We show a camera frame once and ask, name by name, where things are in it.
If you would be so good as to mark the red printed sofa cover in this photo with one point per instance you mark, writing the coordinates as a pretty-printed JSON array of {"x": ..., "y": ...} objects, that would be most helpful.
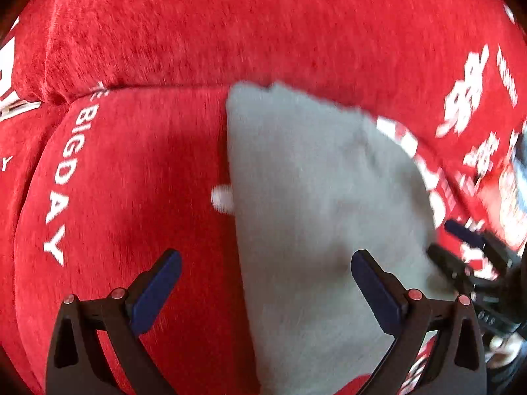
[{"x": 144, "y": 152}]

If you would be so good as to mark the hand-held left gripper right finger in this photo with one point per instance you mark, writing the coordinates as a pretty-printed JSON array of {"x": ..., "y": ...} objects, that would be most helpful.
[{"x": 374, "y": 296}]

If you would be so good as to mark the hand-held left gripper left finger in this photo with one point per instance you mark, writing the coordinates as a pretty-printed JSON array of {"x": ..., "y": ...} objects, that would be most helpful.
[{"x": 158, "y": 284}]

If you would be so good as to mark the person's right hand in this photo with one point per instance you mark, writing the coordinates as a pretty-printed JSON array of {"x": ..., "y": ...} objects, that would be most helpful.
[{"x": 504, "y": 349}]

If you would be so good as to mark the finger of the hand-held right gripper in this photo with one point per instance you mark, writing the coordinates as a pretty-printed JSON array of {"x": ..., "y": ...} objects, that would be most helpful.
[
  {"x": 465, "y": 232},
  {"x": 451, "y": 263}
]

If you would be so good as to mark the grey knit garment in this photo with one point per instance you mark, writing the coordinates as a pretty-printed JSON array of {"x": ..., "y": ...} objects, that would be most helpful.
[{"x": 308, "y": 193}]

